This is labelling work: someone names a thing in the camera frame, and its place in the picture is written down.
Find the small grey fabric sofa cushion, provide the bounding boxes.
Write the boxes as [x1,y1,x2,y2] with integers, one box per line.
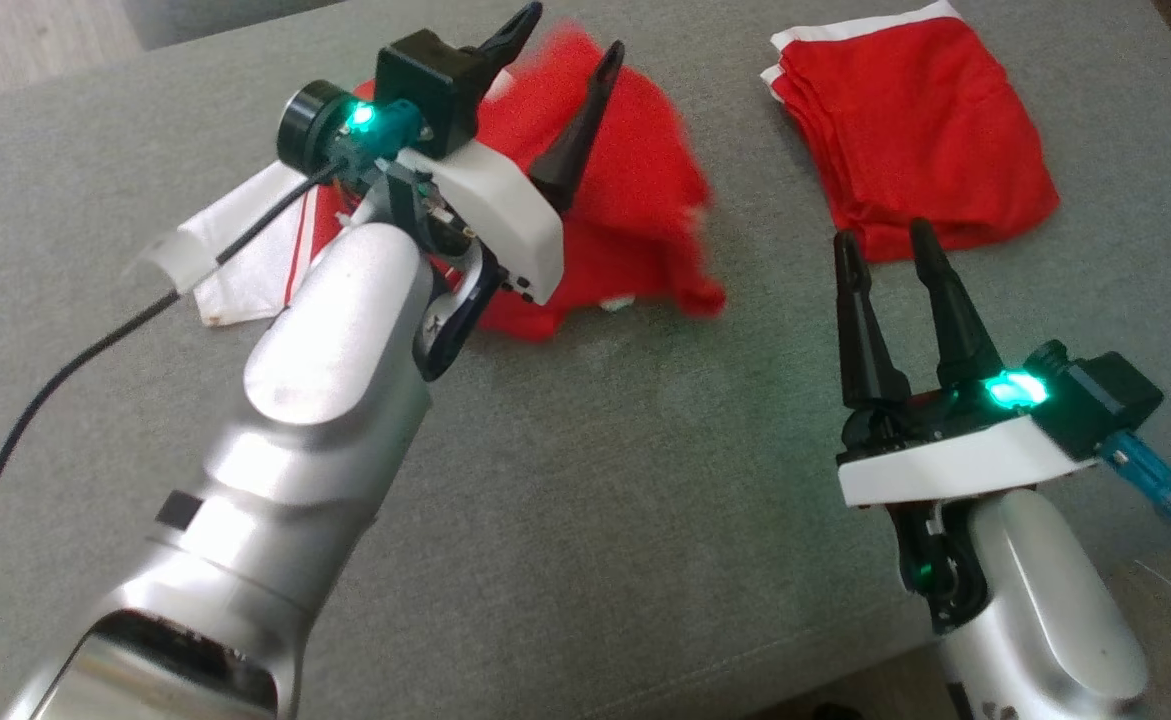
[123,0,346,51]

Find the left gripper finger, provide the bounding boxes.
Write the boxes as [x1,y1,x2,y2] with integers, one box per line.
[475,2,544,79]
[528,40,627,215]

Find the large grey fabric sofa cushion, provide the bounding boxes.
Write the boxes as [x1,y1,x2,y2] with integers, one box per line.
[0,0,1171,720]

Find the red jersey with white sleeves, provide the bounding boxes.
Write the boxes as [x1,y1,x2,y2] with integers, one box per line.
[190,22,728,343]

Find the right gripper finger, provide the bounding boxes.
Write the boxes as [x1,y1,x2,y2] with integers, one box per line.
[832,230,913,411]
[909,218,1006,389]

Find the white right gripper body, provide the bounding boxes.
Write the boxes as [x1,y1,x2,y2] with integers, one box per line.
[837,370,1098,509]

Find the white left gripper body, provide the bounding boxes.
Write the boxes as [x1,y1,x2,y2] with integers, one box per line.
[278,80,567,307]

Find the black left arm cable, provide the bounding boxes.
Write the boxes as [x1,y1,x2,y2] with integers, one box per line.
[0,98,426,720]

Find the red shorts with white stripes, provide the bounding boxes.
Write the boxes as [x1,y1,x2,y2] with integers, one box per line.
[760,0,1061,264]

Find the white tape cable tag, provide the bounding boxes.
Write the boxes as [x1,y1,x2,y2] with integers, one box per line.
[133,225,224,298]

